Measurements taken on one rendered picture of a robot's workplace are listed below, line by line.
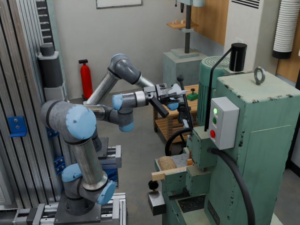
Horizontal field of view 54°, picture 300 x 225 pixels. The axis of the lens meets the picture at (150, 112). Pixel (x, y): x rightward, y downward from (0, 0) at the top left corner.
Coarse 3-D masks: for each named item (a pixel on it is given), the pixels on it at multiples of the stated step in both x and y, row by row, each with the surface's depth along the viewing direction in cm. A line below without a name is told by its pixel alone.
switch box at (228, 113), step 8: (216, 104) 103; (224, 104) 102; (232, 104) 102; (224, 112) 98; (232, 112) 99; (224, 120) 100; (232, 120) 100; (208, 128) 112; (224, 128) 101; (232, 128) 102; (216, 136) 106; (224, 136) 103; (232, 136) 104; (216, 144) 107; (224, 144) 105; (232, 144) 106
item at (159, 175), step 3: (177, 168) 155; (180, 168) 155; (159, 171) 154; (162, 171) 154; (153, 174) 152; (156, 174) 152; (159, 174) 152; (162, 174) 153; (153, 177) 152; (156, 177) 152; (159, 177) 153; (162, 177) 154; (153, 180) 153
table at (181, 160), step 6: (186, 150) 180; (174, 156) 171; (180, 156) 171; (186, 156) 171; (156, 162) 166; (180, 162) 166; (186, 162) 166; (156, 168) 168; (162, 180) 157; (180, 180) 153; (168, 186) 153; (174, 186) 154; (180, 186) 155
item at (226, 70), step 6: (234, 48) 113; (240, 48) 112; (246, 48) 113; (234, 54) 114; (240, 54) 114; (234, 60) 115; (240, 60) 115; (234, 66) 116; (240, 66) 116; (228, 72) 118; (234, 72) 116
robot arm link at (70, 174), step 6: (66, 168) 142; (72, 168) 141; (78, 168) 140; (66, 174) 137; (72, 174) 137; (78, 174) 136; (66, 180) 137; (72, 180) 136; (78, 180) 136; (66, 186) 139; (72, 186) 137; (78, 186) 135; (66, 192) 142; (72, 192) 139; (78, 192) 136
